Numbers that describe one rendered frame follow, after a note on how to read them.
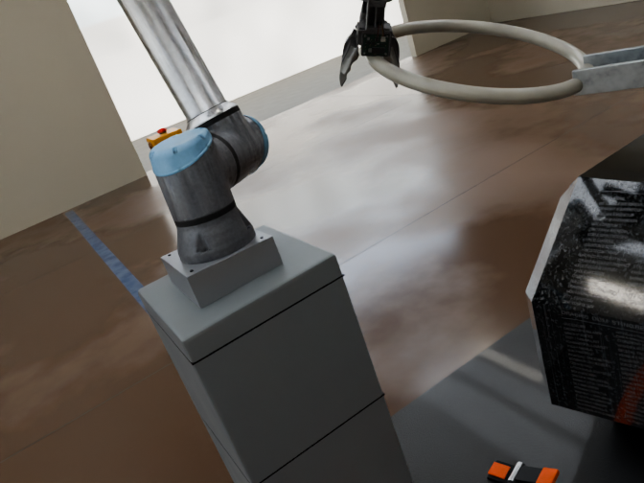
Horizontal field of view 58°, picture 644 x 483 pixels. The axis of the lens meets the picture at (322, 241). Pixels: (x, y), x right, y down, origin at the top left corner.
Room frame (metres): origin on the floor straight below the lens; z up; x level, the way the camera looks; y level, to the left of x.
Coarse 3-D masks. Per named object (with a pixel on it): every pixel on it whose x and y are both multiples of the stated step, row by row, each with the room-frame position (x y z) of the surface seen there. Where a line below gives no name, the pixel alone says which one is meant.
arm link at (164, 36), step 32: (128, 0) 1.50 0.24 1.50; (160, 0) 1.51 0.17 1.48; (160, 32) 1.49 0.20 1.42; (160, 64) 1.49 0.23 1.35; (192, 64) 1.48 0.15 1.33; (192, 96) 1.46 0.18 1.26; (192, 128) 1.45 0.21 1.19; (224, 128) 1.43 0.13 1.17; (256, 128) 1.50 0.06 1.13; (256, 160) 1.45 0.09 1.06
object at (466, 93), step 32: (416, 32) 1.48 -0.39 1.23; (448, 32) 1.51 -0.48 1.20; (480, 32) 1.48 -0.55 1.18; (512, 32) 1.44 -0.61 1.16; (384, 64) 1.20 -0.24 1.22; (576, 64) 1.23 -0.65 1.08; (448, 96) 1.08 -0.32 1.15; (480, 96) 1.06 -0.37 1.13; (512, 96) 1.05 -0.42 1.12; (544, 96) 1.05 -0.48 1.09
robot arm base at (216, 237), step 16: (224, 208) 1.28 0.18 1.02; (176, 224) 1.30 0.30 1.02; (192, 224) 1.26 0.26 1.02; (208, 224) 1.26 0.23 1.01; (224, 224) 1.27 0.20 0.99; (240, 224) 1.29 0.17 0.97; (192, 240) 1.26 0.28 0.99; (208, 240) 1.25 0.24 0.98; (224, 240) 1.25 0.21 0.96; (240, 240) 1.26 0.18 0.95; (192, 256) 1.25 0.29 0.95; (208, 256) 1.24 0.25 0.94; (224, 256) 1.24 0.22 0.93
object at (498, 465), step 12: (492, 468) 1.26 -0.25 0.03; (504, 468) 1.24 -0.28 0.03; (516, 468) 1.21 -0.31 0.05; (528, 468) 1.19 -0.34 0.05; (540, 468) 1.17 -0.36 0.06; (492, 480) 1.22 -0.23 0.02; (504, 480) 1.20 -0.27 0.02; (516, 480) 1.18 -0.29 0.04; (528, 480) 1.15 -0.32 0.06; (540, 480) 1.13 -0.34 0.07; (552, 480) 1.11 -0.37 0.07
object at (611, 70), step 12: (636, 48) 1.13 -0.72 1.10; (588, 60) 1.19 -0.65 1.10; (600, 60) 1.17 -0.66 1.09; (612, 60) 1.16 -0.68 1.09; (624, 60) 1.14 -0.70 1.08; (636, 60) 1.04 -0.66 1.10; (576, 72) 1.10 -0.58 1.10; (588, 72) 1.09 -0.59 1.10; (600, 72) 1.08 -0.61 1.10; (612, 72) 1.06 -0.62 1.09; (624, 72) 1.05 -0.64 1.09; (636, 72) 1.04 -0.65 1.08; (588, 84) 1.09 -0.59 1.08; (600, 84) 1.08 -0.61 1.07; (612, 84) 1.06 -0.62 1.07; (624, 84) 1.05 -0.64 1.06; (636, 84) 1.04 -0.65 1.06
